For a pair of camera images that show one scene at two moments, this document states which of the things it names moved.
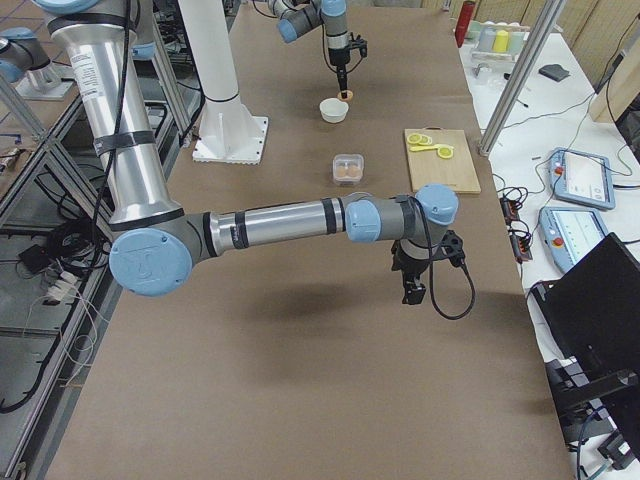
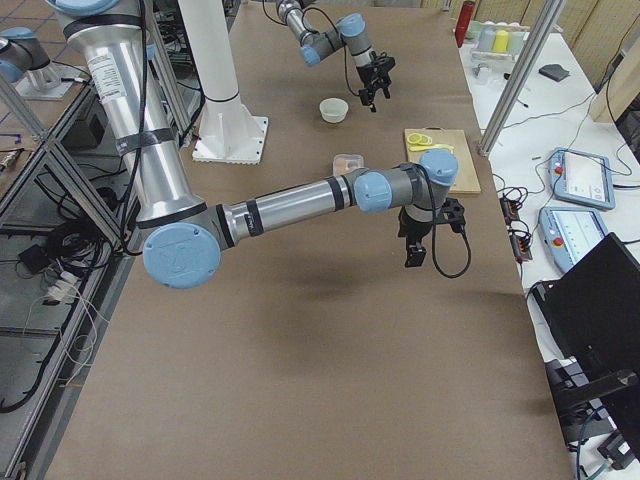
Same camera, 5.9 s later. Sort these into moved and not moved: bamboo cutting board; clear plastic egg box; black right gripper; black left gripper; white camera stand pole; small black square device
Moved: black right gripper; black left gripper
Not moved: bamboo cutting board; small black square device; white camera stand pole; clear plastic egg box
